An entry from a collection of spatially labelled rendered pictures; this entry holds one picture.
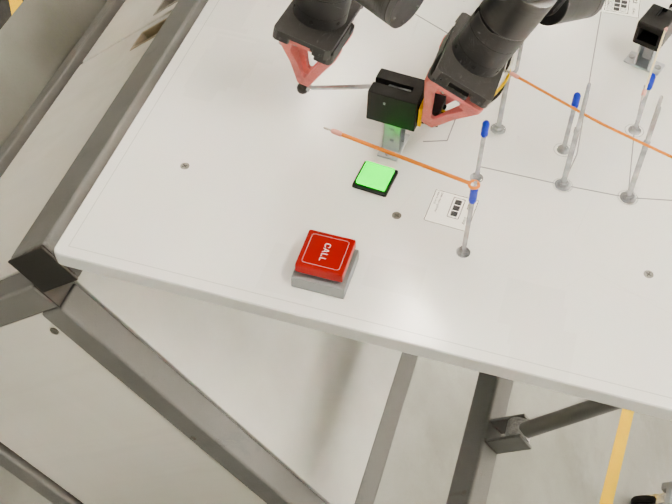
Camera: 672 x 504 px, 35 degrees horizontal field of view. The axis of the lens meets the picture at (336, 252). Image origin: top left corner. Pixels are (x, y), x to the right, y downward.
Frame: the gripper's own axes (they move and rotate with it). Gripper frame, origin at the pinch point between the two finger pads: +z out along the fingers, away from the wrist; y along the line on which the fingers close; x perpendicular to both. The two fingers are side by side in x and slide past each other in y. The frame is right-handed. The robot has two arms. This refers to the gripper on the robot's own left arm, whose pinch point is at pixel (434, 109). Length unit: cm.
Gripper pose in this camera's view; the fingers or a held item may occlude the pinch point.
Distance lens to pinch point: 116.6
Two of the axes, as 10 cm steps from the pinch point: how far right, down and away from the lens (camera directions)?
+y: 3.2, -7.1, 6.3
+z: -4.0, 5.0, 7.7
